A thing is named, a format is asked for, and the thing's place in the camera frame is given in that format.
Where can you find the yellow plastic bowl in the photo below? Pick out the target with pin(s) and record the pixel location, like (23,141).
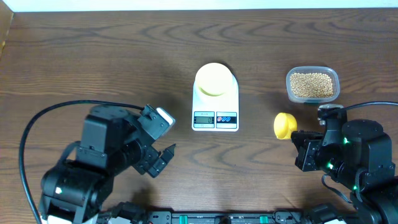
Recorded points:
(214,79)

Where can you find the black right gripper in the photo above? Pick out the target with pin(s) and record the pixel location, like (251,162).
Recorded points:
(306,149)

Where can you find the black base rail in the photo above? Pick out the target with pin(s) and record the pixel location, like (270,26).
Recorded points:
(129,213)

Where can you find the yellow measuring scoop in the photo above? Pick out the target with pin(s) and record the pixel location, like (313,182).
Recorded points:
(284,125)

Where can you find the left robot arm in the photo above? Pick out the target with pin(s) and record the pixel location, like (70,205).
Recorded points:
(113,140)

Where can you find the white digital kitchen scale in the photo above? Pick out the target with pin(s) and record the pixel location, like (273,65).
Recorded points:
(216,113)

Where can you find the clear plastic bean container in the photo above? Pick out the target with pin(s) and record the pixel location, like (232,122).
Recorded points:
(313,69)

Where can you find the soybeans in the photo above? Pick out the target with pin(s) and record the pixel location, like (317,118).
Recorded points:
(311,85)

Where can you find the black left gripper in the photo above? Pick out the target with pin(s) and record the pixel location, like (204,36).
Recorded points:
(152,154)

